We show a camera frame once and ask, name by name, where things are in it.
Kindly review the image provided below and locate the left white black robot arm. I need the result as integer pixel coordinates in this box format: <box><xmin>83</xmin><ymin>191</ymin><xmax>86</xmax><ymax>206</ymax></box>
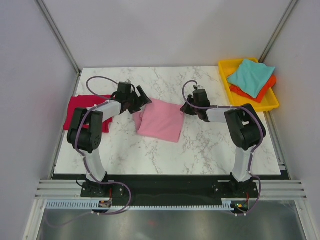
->
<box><xmin>67</xmin><ymin>82</ymin><xmax>152</xmax><ymax>197</ymax></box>

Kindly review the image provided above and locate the right aluminium corner post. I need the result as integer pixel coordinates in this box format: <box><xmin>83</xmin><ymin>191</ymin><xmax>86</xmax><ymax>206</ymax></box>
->
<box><xmin>258</xmin><ymin>0</ymin><xmax>300</xmax><ymax>63</ymax></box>

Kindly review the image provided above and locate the orange folded t shirt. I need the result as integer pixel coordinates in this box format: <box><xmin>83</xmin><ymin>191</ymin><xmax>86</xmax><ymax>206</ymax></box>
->
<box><xmin>229</xmin><ymin>74</ymin><xmax>277</xmax><ymax>104</ymax></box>

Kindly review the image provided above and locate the teal folded t shirt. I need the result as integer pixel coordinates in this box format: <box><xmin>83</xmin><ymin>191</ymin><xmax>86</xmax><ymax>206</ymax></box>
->
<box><xmin>227</xmin><ymin>59</ymin><xmax>276</xmax><ymax>98</ymax></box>

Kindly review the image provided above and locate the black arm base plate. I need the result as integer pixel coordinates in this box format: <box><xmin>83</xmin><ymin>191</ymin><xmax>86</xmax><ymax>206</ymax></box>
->
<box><xmin>80</xmin><ymin>175</ymin><xmax>258</xmax><ymax>206</ymax></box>

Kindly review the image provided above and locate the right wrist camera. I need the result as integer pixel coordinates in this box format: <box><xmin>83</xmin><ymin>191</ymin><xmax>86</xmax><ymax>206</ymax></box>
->
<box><xmin>193</xmin><ymin>84</ymin><xmax>204</xmax><ymax>91</ymax></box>

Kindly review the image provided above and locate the left aluminium corner post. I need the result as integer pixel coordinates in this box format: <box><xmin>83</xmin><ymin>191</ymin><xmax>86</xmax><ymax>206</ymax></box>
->
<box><xmin>34</xmin><ymin>0</ymin><xmax>82</xmax><ymax>76</ymax></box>

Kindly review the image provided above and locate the pink t shirt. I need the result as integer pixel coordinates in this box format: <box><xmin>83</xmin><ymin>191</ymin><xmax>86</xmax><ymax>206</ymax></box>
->
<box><xmin>132</xmin><ymin>98</ymin><xmax>185</xmax><ymax>143</ymax></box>

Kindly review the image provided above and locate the aluminium frame rail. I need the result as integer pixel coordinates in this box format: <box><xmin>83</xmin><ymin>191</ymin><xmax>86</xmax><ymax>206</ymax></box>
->
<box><xmin>35</xmin><ymin>180</ymin><xmax>307</xmax><ymax>200</ymax></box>

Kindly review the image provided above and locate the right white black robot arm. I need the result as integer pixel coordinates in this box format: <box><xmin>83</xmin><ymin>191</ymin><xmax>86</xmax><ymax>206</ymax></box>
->
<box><xmin>180</xmin><ymin>89</ymin><xmax>266</xmax><ymax>197</ymax></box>

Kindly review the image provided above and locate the white slotted cable duct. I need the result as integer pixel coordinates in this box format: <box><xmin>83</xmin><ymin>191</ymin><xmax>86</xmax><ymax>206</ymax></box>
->
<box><xmin>45</xmin><ymin>199</ymin><xmax>236</xmax><ymax>211</ymax></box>

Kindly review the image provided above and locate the yellow plastic tray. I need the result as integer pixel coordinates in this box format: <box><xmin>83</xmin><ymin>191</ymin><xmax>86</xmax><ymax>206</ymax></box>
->
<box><xmin>218</xmin><ymin>58</ymin><xmax>280</xmax><ymax>112</ymax></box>

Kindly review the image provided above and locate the folded magenta t shirt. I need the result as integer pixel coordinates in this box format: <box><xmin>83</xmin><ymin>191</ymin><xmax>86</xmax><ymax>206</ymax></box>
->
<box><xmin>63</xmin><ymin>95</ymin><xmax>113</xmax><ymax>133</ymax></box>

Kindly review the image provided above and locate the aluminium corner post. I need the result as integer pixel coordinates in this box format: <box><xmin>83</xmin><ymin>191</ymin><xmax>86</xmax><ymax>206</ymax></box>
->
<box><xmin>34</xmin><ymin>0</ymin><xmax>82</xmax><ymax>76</ymax></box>
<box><xmin>258</xmin><ymin>0</ymin><xmax>300</xmax><ymax>63</ymax></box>

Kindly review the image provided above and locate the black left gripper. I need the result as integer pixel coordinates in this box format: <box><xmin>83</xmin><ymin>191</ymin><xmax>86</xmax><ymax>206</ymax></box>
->
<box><xmin>126</xmin><ymin>86</ymin><xmax>152</xmax><ymax>115</ymax></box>

